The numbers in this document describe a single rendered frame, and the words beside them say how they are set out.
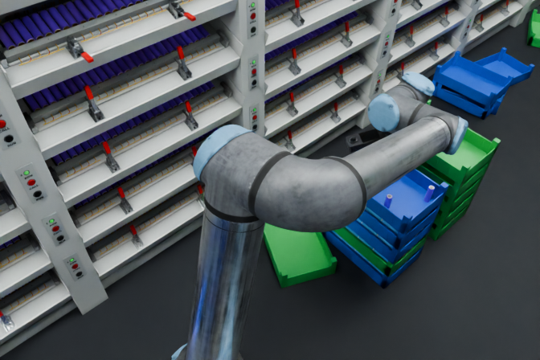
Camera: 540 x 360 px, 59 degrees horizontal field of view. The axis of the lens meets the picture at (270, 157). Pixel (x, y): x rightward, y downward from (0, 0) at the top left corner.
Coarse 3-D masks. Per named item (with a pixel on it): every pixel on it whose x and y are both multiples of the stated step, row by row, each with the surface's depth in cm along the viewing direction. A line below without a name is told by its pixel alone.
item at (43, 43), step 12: (156, 0) 117; (168, 0) 119; (192, 0) 122; (120, 12) 113; (132, 12) 114; (144, 12) 117; (84, 24) 109; (96, 24) 110; (108, 24) 112; (48, 36) 105; (60, 36) 106; (96, 36) 110; (12, 48) 101; (24, 48) 102; (36, 48) 103; (12, 60) 102
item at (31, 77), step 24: (72, 0) 114; (216, 0) 126; (144, 24) 116; (168, 24) 118; (192, 24) 124; (0, 48) 103; (96, 48) 109; (120, 48) 112; (24, 72) 102; (48, 72) 103; (72, 72) 108; (24, 96) 104
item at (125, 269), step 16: (320, 144) 213; (192, 224) 180; (176, 240) 178; (144, 256) 170; (112, 272) 164; (128, 272) 169; (64, 304) 156; (48, 320) 154; (16, 336) 148; (0, 352) 147
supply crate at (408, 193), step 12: (408, 180) 158; (420, 180) 155; (384, 192) 154; (396, 192) 154; (408, 192) 154; (420, 192) 154; (444, 192) 148; (372, 204) 148; (396, 204) 151; (408, 204) 151; (420, 204) 151; (432, 204) 146; (384, 216) 146; (396, 216) 141; (408, 216) 138; (420, 216) 145; (396, 228) 144; (408, 228) 143
